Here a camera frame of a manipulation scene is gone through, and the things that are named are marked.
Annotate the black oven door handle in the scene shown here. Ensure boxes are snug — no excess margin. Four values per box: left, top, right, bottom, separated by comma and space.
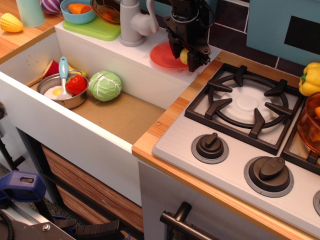
159, 202, 219, 240

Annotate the toy fried egg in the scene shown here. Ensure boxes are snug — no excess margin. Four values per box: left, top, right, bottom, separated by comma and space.
43, 85, 67, 100

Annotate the blue handled spatula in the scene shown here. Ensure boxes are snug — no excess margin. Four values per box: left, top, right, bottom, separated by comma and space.
55, 56, 72, 100

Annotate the small steel pot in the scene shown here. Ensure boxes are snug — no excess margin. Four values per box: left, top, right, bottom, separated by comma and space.
36, 73, 89, 109

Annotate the orange transparent pot lid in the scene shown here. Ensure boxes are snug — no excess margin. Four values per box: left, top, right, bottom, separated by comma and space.
91, 0, 120, 25

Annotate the green cutting board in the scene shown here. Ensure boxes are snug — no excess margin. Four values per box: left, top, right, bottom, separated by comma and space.
62, 16, 121, 42

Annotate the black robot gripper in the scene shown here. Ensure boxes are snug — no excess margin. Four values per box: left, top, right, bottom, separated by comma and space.
164, 0, 212, 72

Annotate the brown cardboard sink liner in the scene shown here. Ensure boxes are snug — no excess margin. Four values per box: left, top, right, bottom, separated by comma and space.
25, 73, 167, 146

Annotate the black stove burner grate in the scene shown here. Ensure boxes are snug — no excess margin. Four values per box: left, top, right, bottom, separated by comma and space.
184, 63, 304, 155

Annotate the grey toy faucet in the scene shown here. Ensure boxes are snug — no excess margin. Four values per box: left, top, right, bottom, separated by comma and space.
119, 0, 159, 47

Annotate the red plastic plate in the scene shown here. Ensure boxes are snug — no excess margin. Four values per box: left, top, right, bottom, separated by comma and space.
150, 41, 188, 70

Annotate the purple striped toy ball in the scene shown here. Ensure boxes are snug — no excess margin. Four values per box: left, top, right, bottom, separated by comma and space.
39, 0, 61, 14

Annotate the yellow toy potato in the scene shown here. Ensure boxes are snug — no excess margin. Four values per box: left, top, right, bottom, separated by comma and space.
179, 48, 190, 65

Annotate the yellow toy corn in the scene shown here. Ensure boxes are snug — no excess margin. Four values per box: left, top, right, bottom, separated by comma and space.
0, 13, 23, 33

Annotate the blue clamp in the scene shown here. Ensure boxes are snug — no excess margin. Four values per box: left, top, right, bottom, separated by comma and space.
0, 170, 47, 204

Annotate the small black stove knob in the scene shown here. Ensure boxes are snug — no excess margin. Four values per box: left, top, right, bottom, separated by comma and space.
191, 132, 229, 165

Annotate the orange transparent pot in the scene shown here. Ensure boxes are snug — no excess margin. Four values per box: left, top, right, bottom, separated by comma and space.
297, 92, 320, 155

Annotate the green toy cabbage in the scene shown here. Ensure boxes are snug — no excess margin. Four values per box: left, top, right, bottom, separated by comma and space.
88, 70, 123, 102

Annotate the yellow toy bell pepper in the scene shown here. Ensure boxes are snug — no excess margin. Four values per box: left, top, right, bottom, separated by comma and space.
298, 62, 320, 97

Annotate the red yellow toy fruit slice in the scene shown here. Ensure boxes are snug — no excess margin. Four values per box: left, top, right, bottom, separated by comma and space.
42, 60, 87, 78

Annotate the teal plastic cup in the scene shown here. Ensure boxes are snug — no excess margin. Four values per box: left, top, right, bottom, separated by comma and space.
16, 0, 46, 28

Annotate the large black stove knob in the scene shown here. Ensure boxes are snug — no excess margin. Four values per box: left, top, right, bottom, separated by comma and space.
243, 156, 294, 198

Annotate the blue plastic bowl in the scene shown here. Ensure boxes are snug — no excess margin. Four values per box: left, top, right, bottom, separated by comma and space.
60, 0, 96, 24

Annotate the red toy strawberry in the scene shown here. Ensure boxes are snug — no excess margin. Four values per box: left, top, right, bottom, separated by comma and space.
65, 74, 87, 96

